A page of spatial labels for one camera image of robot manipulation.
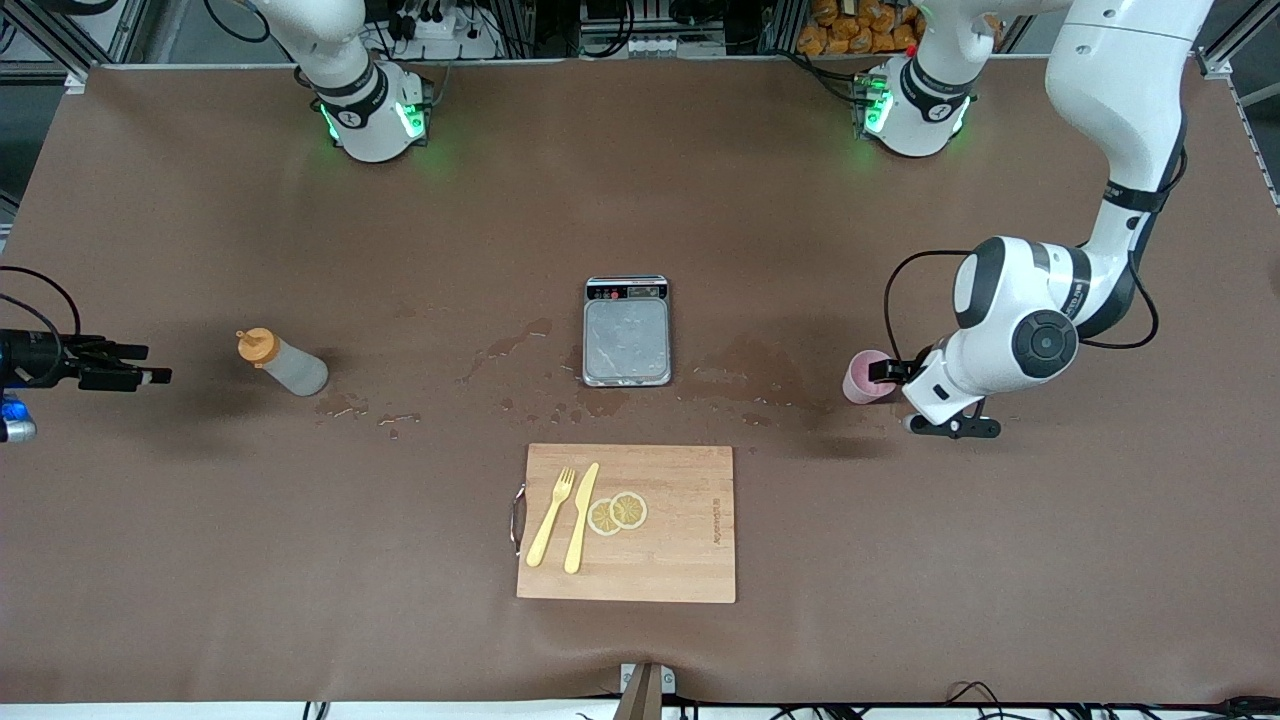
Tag pink plastic cup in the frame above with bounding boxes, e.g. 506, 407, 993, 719
842, 349, 901, 405

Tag squeeze bottle with orange cap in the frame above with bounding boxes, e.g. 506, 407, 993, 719
236, 328, 330, 398

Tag brown table mat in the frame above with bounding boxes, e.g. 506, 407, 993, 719
0, 55, 1280, 706

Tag silver digital kitchen scale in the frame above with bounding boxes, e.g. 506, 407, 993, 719
582, 276, 673, 389

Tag wooden cutting board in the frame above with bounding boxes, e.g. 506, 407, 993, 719
510, 444, 738, 605

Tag orange snack packets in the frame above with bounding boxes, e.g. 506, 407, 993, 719
797, 0, 921, 56

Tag yellow plastic knife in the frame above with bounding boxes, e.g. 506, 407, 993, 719
563, 462, 601, 576

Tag yellow plastic fork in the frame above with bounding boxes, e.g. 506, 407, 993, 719
526, 466, 577, 569

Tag white connector block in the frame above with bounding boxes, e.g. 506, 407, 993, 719
626, 35, 727, 59

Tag white power strip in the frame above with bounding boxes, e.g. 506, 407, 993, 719
385, 0, 501, 61

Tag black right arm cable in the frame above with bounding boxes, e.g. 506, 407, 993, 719
0, 265, 83, 386

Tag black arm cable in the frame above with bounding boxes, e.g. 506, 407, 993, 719
0, 265, 83, 386
883, 148, 1191, 369

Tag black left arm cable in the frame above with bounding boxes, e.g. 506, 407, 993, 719
883, 148, 1191, 369

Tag metal table edge bracket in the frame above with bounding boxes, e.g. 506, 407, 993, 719
612, 662, 677, 720

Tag aluminium frame rail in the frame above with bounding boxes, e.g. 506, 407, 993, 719
1195, 0, 1280, 211

